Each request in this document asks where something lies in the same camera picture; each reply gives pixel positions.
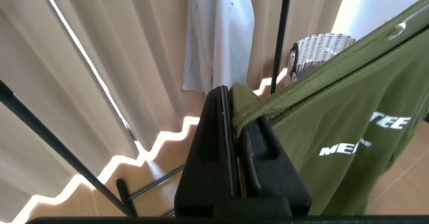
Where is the beige curtain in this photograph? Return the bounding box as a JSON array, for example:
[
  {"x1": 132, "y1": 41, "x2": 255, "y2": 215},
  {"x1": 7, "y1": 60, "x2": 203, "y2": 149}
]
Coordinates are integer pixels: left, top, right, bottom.
[{"x1": 0, "y1": 0, "x2": 350, "y2": 223}]

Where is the white laundry basket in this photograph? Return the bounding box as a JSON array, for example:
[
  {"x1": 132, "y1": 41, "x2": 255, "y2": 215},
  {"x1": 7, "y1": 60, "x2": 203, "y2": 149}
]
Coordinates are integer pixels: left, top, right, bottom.
[{"x1": 287, "y1": 32, "x2": 356, "y2": 83}]

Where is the green printed shirt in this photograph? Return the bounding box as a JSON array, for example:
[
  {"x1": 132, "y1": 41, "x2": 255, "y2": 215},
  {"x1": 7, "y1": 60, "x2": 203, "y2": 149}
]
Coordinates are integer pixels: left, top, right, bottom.
[{"x1": 230, "y1": 0, "x2": 429, "y2": 217}]

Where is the black clothes rack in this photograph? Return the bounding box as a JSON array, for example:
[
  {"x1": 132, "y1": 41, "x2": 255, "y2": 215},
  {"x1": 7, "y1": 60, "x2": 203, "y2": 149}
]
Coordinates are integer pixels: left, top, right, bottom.
[{"x1": 0, "y1": 0, "x2": 295, "y2": 218}]

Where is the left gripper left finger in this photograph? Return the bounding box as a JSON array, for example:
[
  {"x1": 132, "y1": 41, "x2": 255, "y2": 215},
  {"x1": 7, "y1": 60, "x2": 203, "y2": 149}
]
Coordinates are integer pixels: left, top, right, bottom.
[{"x1": 174, "y1": 85, "x2": 241, "y2": 217}]

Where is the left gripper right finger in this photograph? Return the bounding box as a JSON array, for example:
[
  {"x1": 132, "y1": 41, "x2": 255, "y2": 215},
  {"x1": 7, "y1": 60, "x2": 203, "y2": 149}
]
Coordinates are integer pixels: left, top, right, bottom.
[{"x1": 238, "y1": 115, "x2": 312, "y2": 215}]

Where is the pale grey garment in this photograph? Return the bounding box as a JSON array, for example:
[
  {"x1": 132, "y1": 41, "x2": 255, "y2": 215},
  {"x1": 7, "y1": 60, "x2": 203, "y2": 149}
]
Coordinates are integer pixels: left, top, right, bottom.
[{"x1": 182, "y1": 0, "x2": 255, "y2": 94}]

